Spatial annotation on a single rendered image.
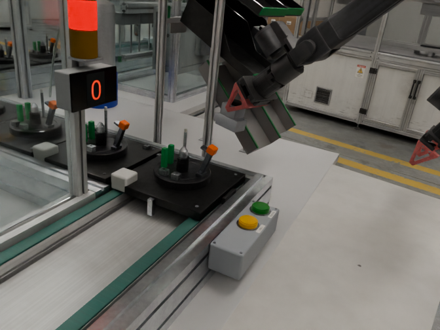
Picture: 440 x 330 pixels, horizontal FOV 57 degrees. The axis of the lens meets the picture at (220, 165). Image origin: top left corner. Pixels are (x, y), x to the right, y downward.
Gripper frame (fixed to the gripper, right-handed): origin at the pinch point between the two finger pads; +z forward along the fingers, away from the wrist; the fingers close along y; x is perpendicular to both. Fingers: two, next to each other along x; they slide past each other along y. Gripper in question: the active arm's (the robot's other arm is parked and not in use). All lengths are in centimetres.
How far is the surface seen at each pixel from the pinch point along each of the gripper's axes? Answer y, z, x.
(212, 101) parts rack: -4.8, 8.7, -6.4
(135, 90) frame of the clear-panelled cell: -56, 86, -55
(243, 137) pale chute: -8.9, 7.6, 6.0
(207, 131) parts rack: -5.9, 15.7, -0.8
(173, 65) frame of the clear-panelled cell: -59, 58, -52
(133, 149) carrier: 9.8, 29.6, -4.6
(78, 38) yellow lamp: 37.7, -1.9, -16.1
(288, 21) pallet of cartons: -731, 258, -301
